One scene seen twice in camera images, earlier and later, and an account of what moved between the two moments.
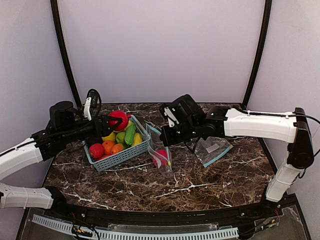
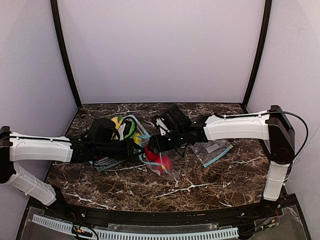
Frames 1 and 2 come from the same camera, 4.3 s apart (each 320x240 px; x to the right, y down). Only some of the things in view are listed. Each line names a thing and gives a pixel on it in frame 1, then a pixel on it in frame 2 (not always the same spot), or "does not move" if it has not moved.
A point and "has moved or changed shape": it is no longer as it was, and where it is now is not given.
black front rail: x=209 y=216 does not move
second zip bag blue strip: x=209 y=162 does not move
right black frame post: x=262 y=43 does not move
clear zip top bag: x=162 y=155 has moved or changed shape
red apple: x=113 y=122 -> x=151 y=156
